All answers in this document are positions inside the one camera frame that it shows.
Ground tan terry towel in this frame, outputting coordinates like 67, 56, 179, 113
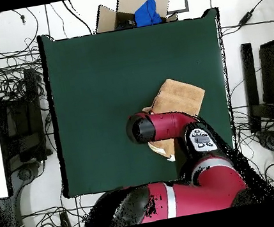
137, 73, 216, 166

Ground dark green table cloth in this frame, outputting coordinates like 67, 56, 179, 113
36, 5, 245, 200

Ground blue garment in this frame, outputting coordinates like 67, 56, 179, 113
131, 0, 163, 28

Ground open cardboard box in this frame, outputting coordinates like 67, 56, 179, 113
91, 0, 179, 35

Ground black upright bar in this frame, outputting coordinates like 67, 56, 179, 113
236, 42, 267, 134

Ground black power strip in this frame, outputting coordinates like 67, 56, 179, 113
58, 210, 73, 227

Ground black power adapter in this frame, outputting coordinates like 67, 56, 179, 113
236, 11, 255, 26

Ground thick black cable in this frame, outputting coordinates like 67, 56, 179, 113
61, 0, 94, 40

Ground thin black cable with plug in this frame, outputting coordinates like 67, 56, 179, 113
0, 5, 44, 56

